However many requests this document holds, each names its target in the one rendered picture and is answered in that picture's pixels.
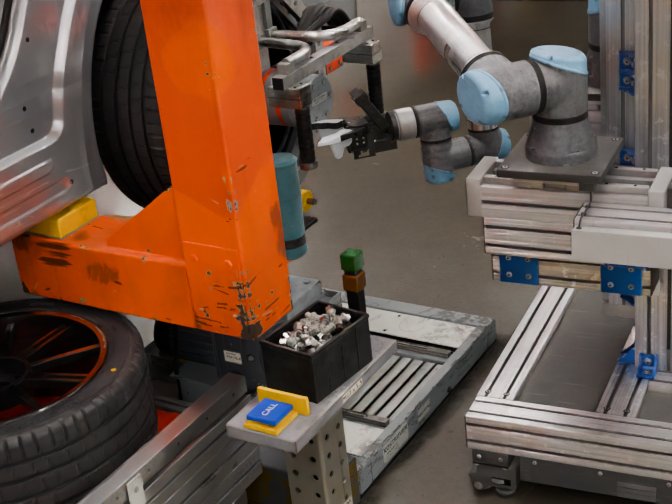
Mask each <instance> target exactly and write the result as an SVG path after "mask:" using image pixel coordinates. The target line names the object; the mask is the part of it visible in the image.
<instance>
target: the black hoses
mask: <svg viewBox="0 0 672 504"><path fill-rule="evenodd" d="M349 21H351V20H350V18H349V16H348V15H347V13H346V12H345V11H344V10H343V9H341V8H338V7H335V8H334V7H330V6H328V5H326V4H323V3H318V4H317V5H309V6H307V7H306V8H305V10H304V12H303V14H302V16H301V19H300V22H299V25H298V29H297V31H317V30H318V29H319V28H321V29H322V30H329V29H333V28H337V27H340V26H342V25H344V24H346V23H348V22H349Z"/></svg>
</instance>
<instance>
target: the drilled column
mask: <svg viewBox="0 0 672 504"><path fill-rule="evenodd" d="M284 452H285V458H286V465H287V472H288V479H289V486H290V493H291V500H292V504H353V499H352V490H351V482H350V474H349V465H348V457H347V449H346V440H345V432H344V424H343V415H342V408H341V409H340V410H339V411H338V412H337V413H336V414H335V415H334V416H333V417H332V418H331V419H330V420H329V421H328V422H327V423H326V424H325V425H324V426H323V427H322V429H321V430H320V431H319V432H318V433H317V434H316V435H315V436H314V437H313V438H312V439H311V440H310V441H309V442H308V443H307V444H306V445H305V446H304V447H303V448H302V449H301V450H300V451H299V452H298V453H297V454H294V453H290V452H286V451H284Z"/></svg>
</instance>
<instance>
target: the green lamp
mask: <svg viewBox="0 0 672 504"><path fill-rule="evenodd" d="M340 264H341V270H343V271H348V272H354V273H356V272H357V271H358V270H360V269H361V268H362V267H363V266H364V257H363V251H362V250H359V249H353V248H347V249H346V250H345V251H344V252H343V253H341V254H340Z"/></svg>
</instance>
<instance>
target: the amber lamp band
mask: <svg viewBox="0 0 672 504"><path fill-rule="evenodd" d="M342 281H343V289H344V290H345V291H349V292H354V293H359V292H360V291H361V290H362V289H363V288H364V287H365V286H366V276H365V271H364V270H362V272H360V273H359V274H358V275H357V276H350V275H345V274H343V275H342Z"/></svg>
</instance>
